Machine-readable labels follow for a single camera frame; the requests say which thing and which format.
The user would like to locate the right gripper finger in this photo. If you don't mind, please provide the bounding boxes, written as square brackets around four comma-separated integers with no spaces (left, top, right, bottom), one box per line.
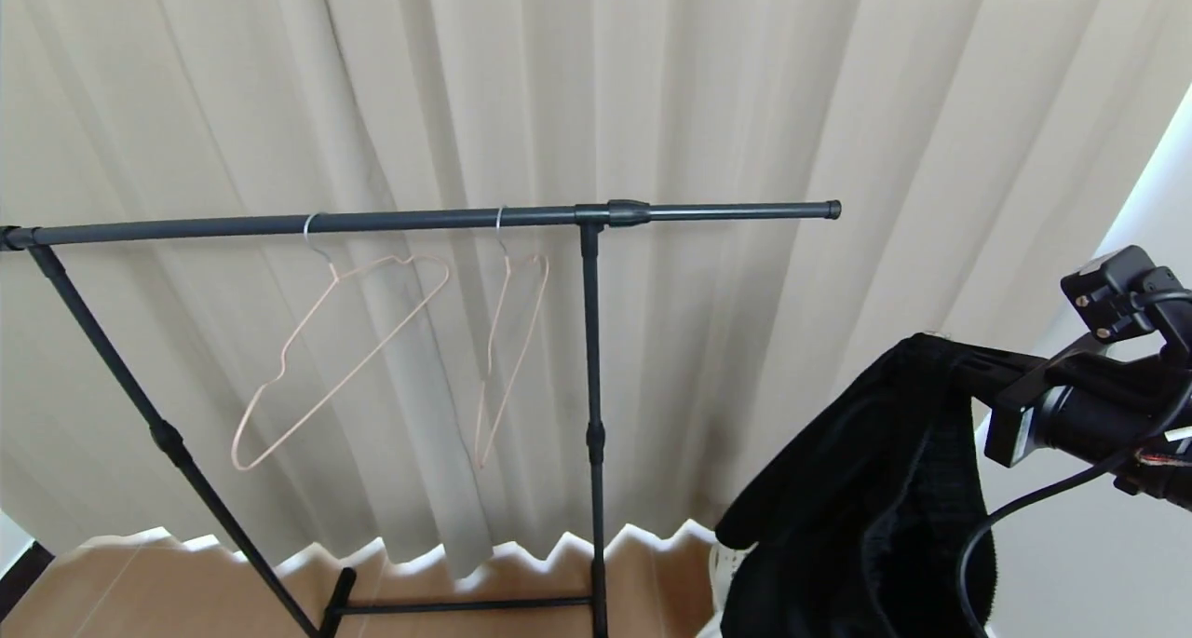
[948,345,1053,399]

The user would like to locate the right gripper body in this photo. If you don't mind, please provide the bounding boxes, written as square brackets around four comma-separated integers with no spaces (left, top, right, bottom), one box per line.
[984,354,1192,469]

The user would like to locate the black shorts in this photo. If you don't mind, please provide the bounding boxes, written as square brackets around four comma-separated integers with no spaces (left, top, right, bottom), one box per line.
[715,333,1049,638]

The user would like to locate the pink clothes hanger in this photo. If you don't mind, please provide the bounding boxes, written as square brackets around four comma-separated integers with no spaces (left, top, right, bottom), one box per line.
[475,206,550,469]
[231,211,451,472]

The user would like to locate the white laundry basket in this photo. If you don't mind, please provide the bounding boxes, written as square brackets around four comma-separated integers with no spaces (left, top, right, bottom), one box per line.
[697,540,753,638]

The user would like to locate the black clothes rack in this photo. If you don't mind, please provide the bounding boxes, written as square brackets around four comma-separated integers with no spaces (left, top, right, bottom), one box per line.
[0,198,843,638]

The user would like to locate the beige curtain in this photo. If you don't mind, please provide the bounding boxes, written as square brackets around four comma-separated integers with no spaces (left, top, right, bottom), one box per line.
[0,0,1192,578]

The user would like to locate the black cable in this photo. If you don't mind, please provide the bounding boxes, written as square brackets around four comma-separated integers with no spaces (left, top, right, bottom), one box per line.
[957,405,1192,638]

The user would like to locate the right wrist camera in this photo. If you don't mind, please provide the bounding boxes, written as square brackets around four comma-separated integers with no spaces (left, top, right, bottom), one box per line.
[995,245,1185,406]

